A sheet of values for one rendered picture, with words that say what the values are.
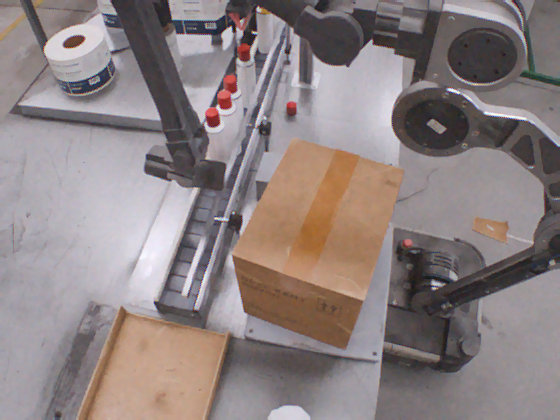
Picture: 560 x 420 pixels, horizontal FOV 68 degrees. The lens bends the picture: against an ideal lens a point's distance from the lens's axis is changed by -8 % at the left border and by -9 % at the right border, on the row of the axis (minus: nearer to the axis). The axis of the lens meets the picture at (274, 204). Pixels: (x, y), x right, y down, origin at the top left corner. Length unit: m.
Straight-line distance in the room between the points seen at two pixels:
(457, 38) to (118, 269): 0.91
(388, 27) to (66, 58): 1.08
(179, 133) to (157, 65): 0.14
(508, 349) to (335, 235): 1.41
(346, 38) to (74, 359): 0.88
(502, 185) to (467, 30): 1.95
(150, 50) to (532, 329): 1.88
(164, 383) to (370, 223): 0.55
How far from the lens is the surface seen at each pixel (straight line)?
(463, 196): 2.42
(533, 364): 2.13
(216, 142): 1.11
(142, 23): 0.80
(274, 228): 0.81
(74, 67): 1.52
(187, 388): 1.02
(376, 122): 1.42
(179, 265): 1.07
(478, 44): 0.65
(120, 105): 1.49
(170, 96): 0.84
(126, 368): 1.06
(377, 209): 0.85
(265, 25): 1.51
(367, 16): 0.65
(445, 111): 0.98
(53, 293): 1.21
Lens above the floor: 1.80
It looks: 55 degrees down
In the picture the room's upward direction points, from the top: 2 degrees counter-clockwise
